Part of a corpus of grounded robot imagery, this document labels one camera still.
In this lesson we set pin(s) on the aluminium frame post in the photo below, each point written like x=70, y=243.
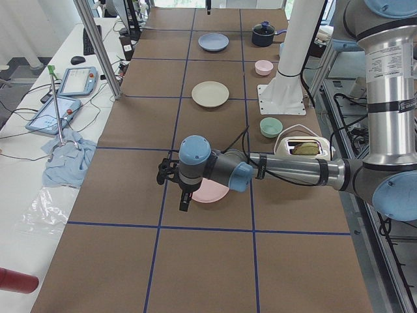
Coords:
x=86, y=16

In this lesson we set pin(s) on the light blue cloth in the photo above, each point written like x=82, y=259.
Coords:
x=69, y=164

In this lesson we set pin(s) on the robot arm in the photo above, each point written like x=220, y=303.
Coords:
x=386, y=177

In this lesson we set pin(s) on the cream toaster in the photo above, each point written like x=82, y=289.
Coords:
x=300, y=141

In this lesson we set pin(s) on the blue plate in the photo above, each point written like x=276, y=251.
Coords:
x=213, y=42

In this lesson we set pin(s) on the pink bowl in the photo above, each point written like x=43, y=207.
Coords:
x=263, y=67

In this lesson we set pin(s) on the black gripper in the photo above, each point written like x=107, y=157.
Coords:
x=187, y=188

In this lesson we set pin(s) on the black keyboard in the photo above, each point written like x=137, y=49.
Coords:
x=88, y=48

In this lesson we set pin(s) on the clear plastic bag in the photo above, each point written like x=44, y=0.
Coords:
x=49, y=212

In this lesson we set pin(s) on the blue teach pendant near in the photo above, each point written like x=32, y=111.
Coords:
x=45, y=120

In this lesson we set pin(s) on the dark blue pot with lid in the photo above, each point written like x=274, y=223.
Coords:
x=263, y=34

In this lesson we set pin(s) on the bread slice in toaster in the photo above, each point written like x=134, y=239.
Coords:
x=306, y=148

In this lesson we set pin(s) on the red bottle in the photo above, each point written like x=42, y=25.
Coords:
x=18, y=282

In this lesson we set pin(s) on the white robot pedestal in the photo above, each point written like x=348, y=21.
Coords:
x=284, y=94

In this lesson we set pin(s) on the blue teach pendant far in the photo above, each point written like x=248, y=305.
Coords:
x=78, y=81

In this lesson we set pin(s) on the light blue cup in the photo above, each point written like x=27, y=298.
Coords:
x=281, y=49

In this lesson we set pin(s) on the cream plate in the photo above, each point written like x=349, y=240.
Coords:
x=210, y=94

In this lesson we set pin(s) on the blue teach pendant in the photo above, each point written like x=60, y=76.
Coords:
x=78, y=81
x=45, y=120

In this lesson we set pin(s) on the green bowl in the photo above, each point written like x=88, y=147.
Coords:
x=270, y=127

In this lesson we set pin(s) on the pink plate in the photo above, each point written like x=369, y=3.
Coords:
x=209, y=192

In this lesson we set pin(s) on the metal grabber stick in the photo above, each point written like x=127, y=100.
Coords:
x=62, y=142

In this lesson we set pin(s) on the black computer mouse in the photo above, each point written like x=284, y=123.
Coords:
x=75, y=60

